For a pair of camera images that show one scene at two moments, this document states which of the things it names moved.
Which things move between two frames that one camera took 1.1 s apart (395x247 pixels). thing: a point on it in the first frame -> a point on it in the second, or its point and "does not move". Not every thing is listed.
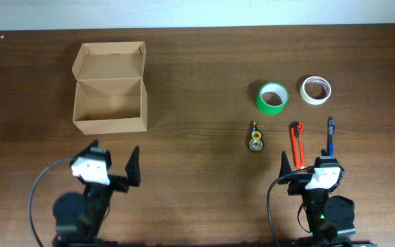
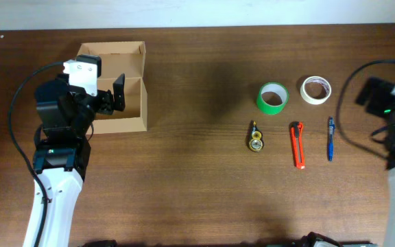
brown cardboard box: (110, 94) does not move
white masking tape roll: (315, 90) does not move
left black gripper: (121, 184) -> (107, 105)
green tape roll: (271, 98) does not move
